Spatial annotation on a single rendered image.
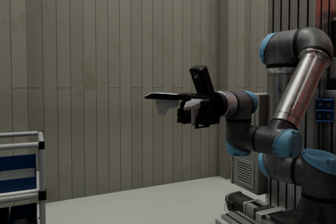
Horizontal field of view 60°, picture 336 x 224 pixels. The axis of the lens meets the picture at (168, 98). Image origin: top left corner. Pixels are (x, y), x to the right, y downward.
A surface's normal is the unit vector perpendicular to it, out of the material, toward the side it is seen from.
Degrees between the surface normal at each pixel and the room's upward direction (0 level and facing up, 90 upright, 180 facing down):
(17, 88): 90
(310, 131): 90
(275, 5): 90
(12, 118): 90
